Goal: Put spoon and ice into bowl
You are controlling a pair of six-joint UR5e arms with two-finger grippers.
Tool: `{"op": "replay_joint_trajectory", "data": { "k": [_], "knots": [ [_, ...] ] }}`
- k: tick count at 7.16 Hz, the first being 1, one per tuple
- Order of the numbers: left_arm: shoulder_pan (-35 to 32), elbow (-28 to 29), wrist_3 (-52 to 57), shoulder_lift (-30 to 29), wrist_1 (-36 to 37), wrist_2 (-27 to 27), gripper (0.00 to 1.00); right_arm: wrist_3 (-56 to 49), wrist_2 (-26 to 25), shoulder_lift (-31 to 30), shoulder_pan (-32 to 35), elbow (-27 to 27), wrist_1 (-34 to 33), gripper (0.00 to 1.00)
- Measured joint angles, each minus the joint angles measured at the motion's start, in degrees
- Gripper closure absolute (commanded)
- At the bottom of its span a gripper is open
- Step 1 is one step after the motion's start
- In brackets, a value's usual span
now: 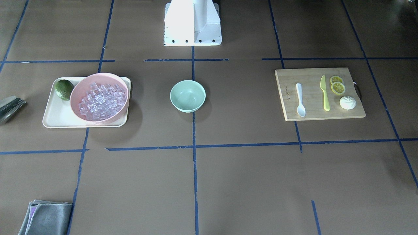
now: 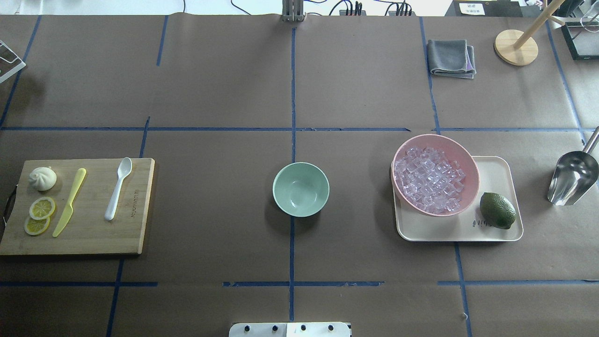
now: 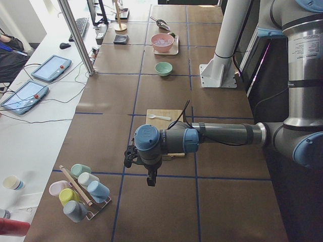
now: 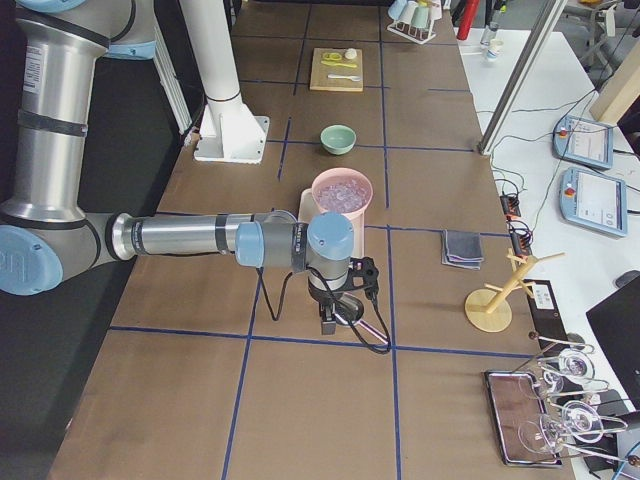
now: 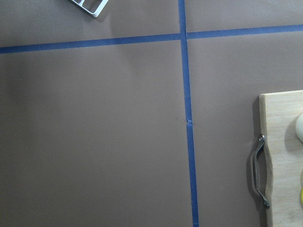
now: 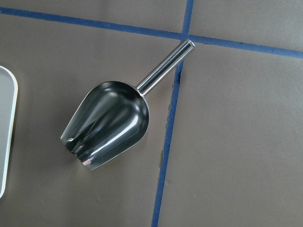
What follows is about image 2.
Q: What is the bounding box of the white plastic spoon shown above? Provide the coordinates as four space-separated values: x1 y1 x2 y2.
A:
103 156 133 221

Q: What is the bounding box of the metal ice scoop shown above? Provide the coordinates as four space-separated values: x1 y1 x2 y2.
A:
547 128 599 205

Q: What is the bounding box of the green ceramic bowl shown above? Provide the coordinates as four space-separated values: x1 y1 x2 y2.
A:
272 162 330 217

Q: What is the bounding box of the pink bowl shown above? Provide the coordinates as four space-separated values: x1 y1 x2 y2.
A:
391 134 481 216

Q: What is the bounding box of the black power strip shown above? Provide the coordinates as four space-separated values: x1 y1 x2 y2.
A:
329 0 416 16

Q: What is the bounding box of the folded grey cloth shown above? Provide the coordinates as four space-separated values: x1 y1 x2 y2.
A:
426 40 476 79

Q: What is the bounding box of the cream plastic tray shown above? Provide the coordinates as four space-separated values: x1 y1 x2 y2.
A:
394 156 524 242

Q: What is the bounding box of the bamboo cutting board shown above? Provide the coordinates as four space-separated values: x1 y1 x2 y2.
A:
1 158 155 256

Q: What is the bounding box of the yellow plastic knife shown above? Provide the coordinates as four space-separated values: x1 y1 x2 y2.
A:
52 167 87 238

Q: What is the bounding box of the wooden mug tree stand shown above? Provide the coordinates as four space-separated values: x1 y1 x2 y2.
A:
494 0 565 66

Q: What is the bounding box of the lower lemon slice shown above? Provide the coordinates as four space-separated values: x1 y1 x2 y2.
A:
23 217 51 235

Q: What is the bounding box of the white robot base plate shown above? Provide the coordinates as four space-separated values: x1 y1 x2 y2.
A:
228 322 352 337

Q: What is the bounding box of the white wire cup rack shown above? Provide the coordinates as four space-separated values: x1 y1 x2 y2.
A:
0 41 26 83

